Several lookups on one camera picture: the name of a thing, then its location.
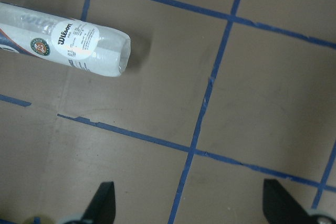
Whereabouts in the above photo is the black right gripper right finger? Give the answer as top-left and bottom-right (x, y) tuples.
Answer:
(262, 179), (312, 224)

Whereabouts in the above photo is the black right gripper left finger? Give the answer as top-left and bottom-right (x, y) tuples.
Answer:
(80, 182), (116, 224)

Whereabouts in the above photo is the clear Wilson tennis ball can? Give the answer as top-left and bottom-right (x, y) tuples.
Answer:
(1, 3), (131, 77)

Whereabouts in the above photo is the yellow tennis ball with print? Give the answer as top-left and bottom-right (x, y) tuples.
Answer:
(23, 215), (56, 224)

